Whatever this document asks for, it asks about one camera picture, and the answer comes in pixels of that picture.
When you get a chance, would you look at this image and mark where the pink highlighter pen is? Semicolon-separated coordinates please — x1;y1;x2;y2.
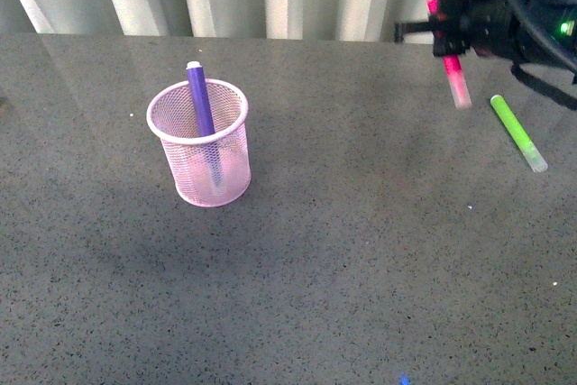
426;0;472;109

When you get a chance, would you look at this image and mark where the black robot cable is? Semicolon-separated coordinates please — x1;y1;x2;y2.
493;0;577;111

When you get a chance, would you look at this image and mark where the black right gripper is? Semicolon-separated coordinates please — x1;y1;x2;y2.
394;0;519;60

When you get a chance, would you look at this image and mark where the purple highlighter pen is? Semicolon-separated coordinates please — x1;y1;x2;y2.
186;61;225;196

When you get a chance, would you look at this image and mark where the pink mesh pen cup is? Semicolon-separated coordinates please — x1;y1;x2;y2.
146;78;252;207

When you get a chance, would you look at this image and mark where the green highlighter pen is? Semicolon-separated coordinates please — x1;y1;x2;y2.
490;95;548;173

